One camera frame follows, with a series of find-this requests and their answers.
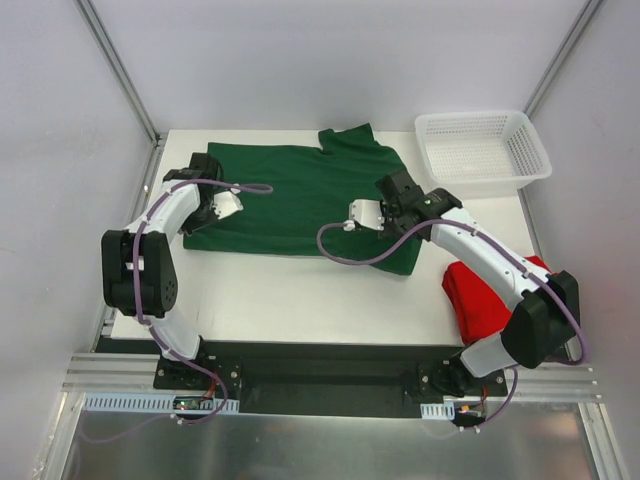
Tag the green t shirt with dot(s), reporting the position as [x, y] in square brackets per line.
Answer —
[312, 187]

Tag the white plastic basket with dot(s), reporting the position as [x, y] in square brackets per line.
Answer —
[481, 154]

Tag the left white cable duct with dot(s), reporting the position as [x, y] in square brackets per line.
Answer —
[158, 403]

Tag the red folded t shirt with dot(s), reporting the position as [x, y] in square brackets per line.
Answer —
[479, 311]

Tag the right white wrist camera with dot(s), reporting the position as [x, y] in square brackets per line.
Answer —
[364, 214]

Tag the white cable duct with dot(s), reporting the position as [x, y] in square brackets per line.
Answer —
[158, 403]
[438, 411]

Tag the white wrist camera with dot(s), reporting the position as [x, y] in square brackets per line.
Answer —
[226, 204]
[364, 214]

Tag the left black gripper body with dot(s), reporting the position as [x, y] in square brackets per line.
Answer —
[201, 215]

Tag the aluminium frame rail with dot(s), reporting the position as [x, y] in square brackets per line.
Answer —
[551, 383]

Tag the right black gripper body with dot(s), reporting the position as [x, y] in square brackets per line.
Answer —
[388, 220]

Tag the right white cable duct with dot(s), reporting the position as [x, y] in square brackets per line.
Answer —
[438, 411]

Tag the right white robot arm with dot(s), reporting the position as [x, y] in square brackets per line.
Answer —
[544, 306]

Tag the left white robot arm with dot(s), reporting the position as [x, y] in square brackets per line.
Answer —
[138, 273]

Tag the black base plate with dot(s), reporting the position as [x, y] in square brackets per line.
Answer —
[376, 402]

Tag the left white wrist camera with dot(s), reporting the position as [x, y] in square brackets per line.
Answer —
[226, 204]

